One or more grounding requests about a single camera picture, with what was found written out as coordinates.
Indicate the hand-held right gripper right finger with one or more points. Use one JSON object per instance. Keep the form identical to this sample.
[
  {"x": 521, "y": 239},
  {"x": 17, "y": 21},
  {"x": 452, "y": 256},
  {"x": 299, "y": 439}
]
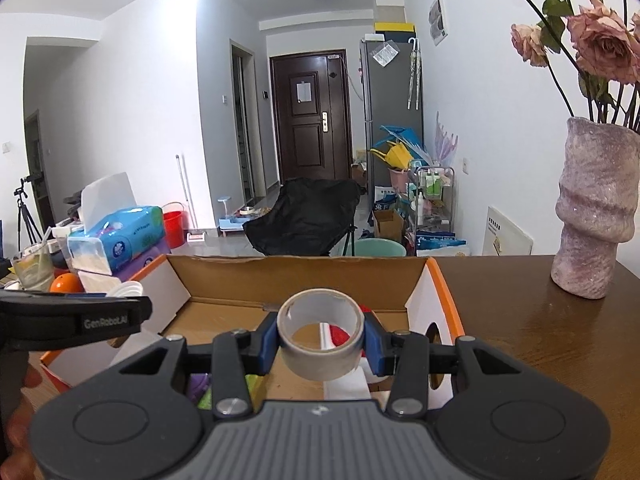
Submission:
[{"x": 375, "y": 347}]

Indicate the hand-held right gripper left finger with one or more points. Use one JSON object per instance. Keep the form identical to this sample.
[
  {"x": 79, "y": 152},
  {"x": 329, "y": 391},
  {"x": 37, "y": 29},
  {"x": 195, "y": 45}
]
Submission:
[{"x": 267, "y": 345}]

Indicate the red white lint brush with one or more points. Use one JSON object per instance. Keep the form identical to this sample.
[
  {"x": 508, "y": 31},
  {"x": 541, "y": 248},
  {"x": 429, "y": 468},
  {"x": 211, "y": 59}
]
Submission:
[{"x": 345, "y": 389}]

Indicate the grey tape roll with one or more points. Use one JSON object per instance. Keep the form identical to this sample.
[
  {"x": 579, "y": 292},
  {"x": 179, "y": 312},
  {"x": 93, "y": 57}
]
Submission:
[{"x": 320, "y": 360}]

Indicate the white ridged bottle cap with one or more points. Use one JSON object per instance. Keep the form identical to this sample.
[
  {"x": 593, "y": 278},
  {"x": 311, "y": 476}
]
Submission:
[{"x": 127, "y": 290}]

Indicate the red cardboard box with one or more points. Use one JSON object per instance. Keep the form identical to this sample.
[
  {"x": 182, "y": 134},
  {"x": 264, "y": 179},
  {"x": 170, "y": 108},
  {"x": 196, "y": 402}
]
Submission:
[{"x": 300, "y": 275}]

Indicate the person's left hand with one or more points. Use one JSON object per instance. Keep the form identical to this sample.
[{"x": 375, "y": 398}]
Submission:
[{"x": 20, "y": 440}]

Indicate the orange fruit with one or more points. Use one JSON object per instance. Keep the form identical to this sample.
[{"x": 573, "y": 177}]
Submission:
[{"x": 65, "y": 284}]

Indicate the glass cup with straw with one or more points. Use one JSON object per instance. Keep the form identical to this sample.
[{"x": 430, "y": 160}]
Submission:
[{"x": 32, "y": 270}]

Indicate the green plastic basin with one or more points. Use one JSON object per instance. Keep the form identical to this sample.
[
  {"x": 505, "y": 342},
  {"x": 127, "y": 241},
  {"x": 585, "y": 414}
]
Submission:
[{"x": 380, "y": 247}]

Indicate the blue tissue pack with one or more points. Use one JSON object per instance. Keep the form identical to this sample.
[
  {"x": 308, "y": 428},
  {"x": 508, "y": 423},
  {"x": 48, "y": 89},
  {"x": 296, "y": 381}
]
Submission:
[{"x": 125, "y": 235}]

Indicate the white purple tissue box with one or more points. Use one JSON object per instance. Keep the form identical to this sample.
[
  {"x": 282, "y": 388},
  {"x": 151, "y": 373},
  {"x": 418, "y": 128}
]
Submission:
[{"x": 150, "y": 260}]

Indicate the blue white tissue package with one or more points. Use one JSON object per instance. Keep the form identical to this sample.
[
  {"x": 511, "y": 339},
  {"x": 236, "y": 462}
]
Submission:
[{"x": 440, "y": 245}]

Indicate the small brown cardboard box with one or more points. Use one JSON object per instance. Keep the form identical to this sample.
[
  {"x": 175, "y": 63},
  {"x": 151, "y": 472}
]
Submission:
[{"x": 387, "y": 225}]

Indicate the blue white pet feeder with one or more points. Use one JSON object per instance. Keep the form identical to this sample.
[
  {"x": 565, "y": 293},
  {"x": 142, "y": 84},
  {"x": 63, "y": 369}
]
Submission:
[{"x": 232, "y": 222}]

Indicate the white mop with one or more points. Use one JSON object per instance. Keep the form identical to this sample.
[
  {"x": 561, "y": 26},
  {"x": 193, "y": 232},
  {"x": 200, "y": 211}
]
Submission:
[{"x": 196, "y": 236}]

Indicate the black folding chair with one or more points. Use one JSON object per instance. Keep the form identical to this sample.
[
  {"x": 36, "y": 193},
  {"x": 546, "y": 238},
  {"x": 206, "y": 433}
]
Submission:
[{"x": 300, "y": 215}]

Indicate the red bucket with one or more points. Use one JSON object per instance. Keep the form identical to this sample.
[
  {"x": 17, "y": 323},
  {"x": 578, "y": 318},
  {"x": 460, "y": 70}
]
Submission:
[{"x": 174, "y": 230}]

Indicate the blue printed package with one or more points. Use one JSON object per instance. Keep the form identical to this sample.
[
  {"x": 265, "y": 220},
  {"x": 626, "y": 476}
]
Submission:
[{"x": 385, "y": 200}]

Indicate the pink bucket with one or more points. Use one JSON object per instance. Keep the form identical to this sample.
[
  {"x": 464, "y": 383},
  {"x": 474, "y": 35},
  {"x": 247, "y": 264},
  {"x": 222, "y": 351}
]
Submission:
[{"x": 400, "y": 180}]

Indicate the white flat board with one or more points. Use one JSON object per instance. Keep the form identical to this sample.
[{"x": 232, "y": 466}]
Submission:
[{"x": 507, "y": 235}]

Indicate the metal rolling cart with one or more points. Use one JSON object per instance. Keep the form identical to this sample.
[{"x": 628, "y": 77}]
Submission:
[{"x": 432, "y": 180}]

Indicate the yellow plastic item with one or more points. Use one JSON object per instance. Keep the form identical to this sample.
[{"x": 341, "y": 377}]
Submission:
[{"x": 397, "y": 155}]

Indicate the dark brown door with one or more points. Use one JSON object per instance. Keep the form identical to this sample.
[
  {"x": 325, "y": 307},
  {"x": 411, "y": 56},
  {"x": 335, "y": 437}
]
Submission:
[{"x": 310, "y": 135}]

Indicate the blue plastic item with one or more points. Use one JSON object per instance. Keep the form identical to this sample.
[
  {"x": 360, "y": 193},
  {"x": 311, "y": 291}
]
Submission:
[{"x": 400, "y": 132}]

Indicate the purple feather decoration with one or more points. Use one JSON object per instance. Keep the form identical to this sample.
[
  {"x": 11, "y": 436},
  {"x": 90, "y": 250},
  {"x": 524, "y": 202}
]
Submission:
[{"x": 445, "y": 140}]

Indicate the grey refrigerator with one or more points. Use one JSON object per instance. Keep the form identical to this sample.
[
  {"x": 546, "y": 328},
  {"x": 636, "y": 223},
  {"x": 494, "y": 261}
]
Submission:
[{"x": 385, "y": 110}]

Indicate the pink textured vase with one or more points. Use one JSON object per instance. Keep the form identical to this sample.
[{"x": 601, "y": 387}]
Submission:
[{"x": 595, "y": 210}]

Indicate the clear folded umbrella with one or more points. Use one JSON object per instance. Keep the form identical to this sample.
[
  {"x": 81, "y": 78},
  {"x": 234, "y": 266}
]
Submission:
[{"x": 414, "y": 70}]

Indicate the clear plastic document bag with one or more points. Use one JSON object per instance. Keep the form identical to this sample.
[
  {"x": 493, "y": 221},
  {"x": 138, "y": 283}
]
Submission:
[{"x": 386, "y": 53}]

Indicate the yellow black box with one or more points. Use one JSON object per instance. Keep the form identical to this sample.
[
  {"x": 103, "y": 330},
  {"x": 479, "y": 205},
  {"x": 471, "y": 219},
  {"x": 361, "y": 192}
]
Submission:
[{"x": 395, "y": 27}]

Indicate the dried pink roses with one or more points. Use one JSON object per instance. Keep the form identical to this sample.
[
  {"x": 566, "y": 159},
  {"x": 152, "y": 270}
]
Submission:
[{"x": 605, "y": 45}]

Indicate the black camera tripod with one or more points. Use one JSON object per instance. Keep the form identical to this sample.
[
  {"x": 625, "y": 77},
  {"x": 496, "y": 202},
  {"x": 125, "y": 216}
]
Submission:
[{"x": 22, "y": 205}]

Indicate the white wall outlet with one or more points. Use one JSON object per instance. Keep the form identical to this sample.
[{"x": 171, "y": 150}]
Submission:
[{"x": 466, "y": 166}]

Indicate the white wall panel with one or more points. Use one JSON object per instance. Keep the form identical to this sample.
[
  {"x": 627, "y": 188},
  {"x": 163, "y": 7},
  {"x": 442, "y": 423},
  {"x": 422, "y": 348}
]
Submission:
[{"x": 438, "y": 20}]

